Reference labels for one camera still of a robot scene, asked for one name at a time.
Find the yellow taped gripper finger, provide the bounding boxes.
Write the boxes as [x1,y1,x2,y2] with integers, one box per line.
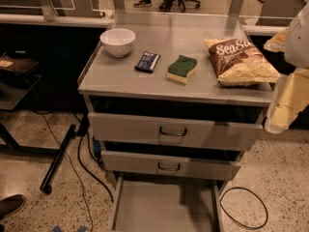
[264,28,288,52]
[265,68,309,133]

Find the green and yellow sponge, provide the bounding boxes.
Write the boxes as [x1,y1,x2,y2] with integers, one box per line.
[166,55,197,85]

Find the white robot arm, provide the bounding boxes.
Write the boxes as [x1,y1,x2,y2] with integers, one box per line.
[265,4,309,133]

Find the grey metal drawer cabinet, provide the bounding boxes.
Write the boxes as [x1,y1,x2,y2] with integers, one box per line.
[79,13,272,225]

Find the middle grey drawer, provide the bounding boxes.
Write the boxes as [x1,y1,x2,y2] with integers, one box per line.
[101,151,240,181]

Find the top grey drawer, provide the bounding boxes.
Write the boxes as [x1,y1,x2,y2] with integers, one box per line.
[88,112,263,151]

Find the bottom grey open drawer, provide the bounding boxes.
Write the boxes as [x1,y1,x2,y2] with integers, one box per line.
[108,174,224,232]

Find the brown yellow chip bag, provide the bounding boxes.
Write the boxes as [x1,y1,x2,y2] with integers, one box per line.
[204,39,280,86]

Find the dark blue snack packet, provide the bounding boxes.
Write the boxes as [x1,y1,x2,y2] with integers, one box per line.
[134,51,160,73]

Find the white ceramic bowl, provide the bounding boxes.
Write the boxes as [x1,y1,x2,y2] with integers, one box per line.
[99,28,136,58]

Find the black stand leg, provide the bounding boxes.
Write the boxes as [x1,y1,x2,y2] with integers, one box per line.
[40,125,75,195]

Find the dark side table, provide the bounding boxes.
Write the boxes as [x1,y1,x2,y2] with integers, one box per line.
[0,50,60,157]

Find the dark shoe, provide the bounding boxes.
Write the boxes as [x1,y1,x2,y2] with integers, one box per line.
[0,194,25,218]

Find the black cable loop on floor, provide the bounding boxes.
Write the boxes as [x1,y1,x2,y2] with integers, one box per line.
[219,187,269,230]

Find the black cable left of cabinet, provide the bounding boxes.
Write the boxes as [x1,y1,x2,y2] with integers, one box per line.
[72,112,115,204]

